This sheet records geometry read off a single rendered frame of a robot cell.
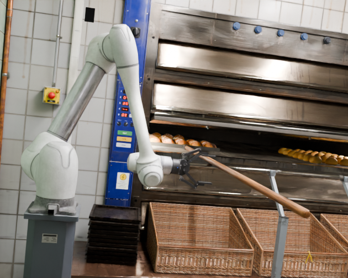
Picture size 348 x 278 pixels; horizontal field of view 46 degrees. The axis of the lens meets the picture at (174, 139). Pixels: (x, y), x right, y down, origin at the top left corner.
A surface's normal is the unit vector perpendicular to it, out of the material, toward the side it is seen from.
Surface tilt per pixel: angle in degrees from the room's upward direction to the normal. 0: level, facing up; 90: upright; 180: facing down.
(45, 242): 90
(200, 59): 70
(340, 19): 90
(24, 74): 90
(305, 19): 90
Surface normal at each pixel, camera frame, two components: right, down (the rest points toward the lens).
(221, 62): 0.22, -0.25
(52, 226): 0.18, 0.09
